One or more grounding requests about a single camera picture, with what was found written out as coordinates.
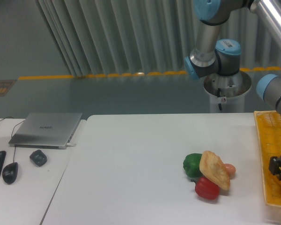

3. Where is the flat toasted bread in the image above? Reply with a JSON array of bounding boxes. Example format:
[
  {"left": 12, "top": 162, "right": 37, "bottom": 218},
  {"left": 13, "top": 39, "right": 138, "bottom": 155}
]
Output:
[{"left": 199, "top": 150, "right": 230, "bottom": 190}]

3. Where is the yellow woven basket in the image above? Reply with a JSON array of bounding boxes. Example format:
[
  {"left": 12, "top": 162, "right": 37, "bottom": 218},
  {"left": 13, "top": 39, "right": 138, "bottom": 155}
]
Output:
[{"left": 253, "top": 111, "right": 281, "bottom": 208}]

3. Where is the red bell pepper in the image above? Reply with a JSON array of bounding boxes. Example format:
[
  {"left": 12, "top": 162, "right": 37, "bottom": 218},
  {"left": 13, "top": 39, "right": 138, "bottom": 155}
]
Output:
[{"left": 190, "top": 177, "right": 220, "bottom": 200}]

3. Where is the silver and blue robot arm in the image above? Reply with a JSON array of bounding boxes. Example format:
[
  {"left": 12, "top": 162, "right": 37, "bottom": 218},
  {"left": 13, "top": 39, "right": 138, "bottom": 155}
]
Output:
[{"left": 185, "top": 0, "right": 281, "bottom": 181}]

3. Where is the green bell pepper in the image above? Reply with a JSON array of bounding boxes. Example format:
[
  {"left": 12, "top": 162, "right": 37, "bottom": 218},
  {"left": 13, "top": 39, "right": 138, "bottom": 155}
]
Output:
[{"left": 183, "top": 153, "right": 202, "bottom": 178}]

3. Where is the black cable on pedestal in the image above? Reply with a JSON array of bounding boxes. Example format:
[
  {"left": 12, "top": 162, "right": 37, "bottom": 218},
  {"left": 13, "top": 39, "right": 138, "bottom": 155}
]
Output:
[{"left": 216, "top": 88, "right": 222, "bottom": 112}]

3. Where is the silver closed laptop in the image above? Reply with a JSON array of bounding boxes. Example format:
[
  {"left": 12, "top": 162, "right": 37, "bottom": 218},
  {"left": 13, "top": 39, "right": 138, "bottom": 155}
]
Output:
[{"left": 9, "top": 112, "right": 82, "bottom": 149}]

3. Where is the pink egg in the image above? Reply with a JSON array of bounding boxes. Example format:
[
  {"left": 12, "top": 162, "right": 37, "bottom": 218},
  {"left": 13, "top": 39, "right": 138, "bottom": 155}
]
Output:
[{"left": 224, "top": 164, "right": 236, "bottom": 177}]

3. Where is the small black device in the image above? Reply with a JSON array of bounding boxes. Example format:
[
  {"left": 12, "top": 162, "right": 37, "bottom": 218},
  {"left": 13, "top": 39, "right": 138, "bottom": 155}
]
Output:
[{"left": 30, "top": 150, "right": 47, "bottom": 167}]

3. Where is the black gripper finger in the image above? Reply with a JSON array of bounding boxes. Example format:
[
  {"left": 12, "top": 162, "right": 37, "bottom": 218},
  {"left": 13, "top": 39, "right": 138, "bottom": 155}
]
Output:
[{"left": 268, "top": 156, "right": 281, "bottom": 180}]

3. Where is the black mouse cable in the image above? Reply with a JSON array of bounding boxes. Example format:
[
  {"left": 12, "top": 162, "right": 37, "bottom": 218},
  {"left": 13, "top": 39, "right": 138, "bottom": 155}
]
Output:
[{"left": 11, "top": 121, "right": 26, "bottom": 164}]

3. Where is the black computer mouse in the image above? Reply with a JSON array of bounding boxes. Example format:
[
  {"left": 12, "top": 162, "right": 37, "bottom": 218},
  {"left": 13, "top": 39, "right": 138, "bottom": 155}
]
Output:
[{"left": 2, "top": 162, "right": 18, "bottom": 185}]

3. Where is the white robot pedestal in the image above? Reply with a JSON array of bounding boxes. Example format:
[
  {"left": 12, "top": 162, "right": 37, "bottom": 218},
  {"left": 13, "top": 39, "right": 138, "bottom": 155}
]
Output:
[{"left": 204, "top": 71, "right": 251, "bottom": 113}]

